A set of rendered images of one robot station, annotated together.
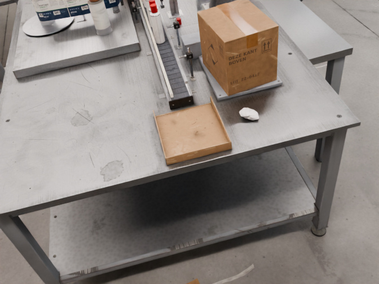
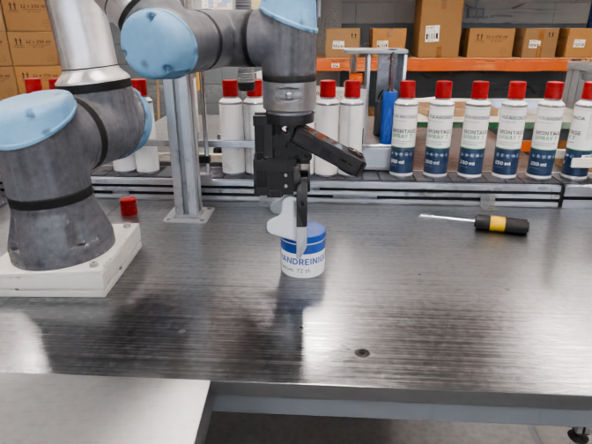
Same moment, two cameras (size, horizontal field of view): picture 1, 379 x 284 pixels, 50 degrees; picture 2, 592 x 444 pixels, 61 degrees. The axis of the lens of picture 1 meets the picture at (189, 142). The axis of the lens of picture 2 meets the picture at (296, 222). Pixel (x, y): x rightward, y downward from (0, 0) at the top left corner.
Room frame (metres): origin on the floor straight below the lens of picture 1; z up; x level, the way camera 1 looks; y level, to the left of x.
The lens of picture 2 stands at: (2.65, -0.96, 1.19)
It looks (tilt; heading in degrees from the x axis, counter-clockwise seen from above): 22 degrees down; 100
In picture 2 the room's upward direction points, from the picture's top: straight up
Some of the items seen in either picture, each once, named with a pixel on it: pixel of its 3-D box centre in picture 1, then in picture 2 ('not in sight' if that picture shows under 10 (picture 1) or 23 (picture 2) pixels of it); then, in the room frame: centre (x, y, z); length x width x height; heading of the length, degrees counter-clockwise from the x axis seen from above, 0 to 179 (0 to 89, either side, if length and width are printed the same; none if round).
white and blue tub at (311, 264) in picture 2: not in sight; (303, 248); (2.54, -0.25, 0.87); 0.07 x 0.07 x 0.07
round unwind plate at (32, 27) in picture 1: (48, 22); not in sight; (2.32, 0.71, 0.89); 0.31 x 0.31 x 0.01
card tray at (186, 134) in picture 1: (190, 128); not in sight; (1.22, -0.01, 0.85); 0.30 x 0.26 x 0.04; 6
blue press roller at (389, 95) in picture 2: not in sight; (388, 125); (2.66, 0.19, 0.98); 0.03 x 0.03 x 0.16
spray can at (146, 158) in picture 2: not in sight; (143, 127); (2.13, 0.08, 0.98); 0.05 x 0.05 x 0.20
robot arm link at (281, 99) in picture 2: not in sight; (289, 97); (2.52, -0.25, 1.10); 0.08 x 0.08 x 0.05
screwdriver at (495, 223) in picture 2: not in sight; (471, 220); (2.83, -0.02, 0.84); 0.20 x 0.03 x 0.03; 172
